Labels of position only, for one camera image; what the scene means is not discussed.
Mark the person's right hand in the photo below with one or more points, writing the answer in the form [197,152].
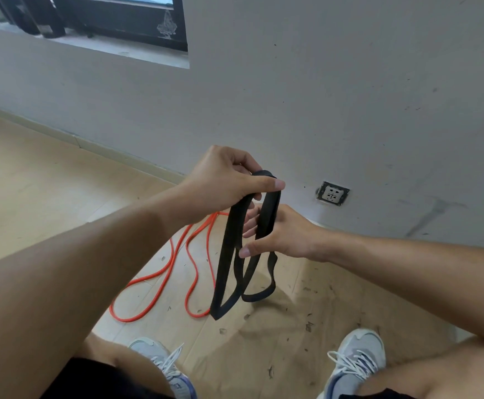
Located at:
[291,236]

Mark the person's left hand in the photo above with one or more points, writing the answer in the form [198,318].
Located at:
[217,182]

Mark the person's right thumb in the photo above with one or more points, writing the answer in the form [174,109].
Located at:
[256,245]

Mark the person's left thumb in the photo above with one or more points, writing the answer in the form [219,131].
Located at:
[262,186]

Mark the black resistance band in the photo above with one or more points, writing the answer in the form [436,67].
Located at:
[230,245]

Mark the person's left forearm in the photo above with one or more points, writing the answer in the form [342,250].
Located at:
[67,278]

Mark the person's right forearm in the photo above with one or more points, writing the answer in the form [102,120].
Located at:
[416,274]

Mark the orange resistance band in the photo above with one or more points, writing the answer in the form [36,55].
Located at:
[171,265]

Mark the person's left grey sneaker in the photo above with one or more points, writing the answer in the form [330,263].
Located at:
[171,369]

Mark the person's grey sneaker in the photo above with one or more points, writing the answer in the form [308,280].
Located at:
[354,361]
[171,369]

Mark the person's right grey sneaker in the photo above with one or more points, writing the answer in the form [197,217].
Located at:
[354,361]

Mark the person's left leg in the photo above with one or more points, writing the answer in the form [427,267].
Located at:
[129,365]

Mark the person's leg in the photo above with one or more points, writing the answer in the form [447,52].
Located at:
[445,369]
[129,365]

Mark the grey window sill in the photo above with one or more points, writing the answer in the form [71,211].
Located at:
[113,47]

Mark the person's black shorts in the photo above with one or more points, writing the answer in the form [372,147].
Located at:
[88,382]

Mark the person's right leg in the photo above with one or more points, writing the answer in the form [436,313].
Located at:
[445,369]

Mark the white wall socket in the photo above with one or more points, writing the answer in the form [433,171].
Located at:
[332,193]

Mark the black window frame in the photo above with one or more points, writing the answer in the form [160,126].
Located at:
[133,24]

